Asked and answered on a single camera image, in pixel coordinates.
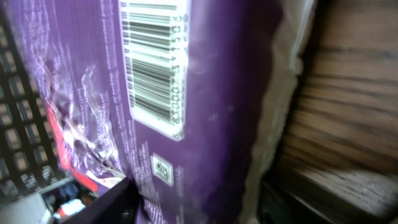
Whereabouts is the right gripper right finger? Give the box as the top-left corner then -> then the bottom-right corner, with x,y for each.
257,182 -> 314,224

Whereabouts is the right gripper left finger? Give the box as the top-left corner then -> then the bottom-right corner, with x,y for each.
63,179 -> 139,224

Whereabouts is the purple Carefree pad pack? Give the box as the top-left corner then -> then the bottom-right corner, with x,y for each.
1,0 -> 317,223

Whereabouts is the grey plastic mesh basket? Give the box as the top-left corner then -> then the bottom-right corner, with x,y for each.
1,12 -> 67,207

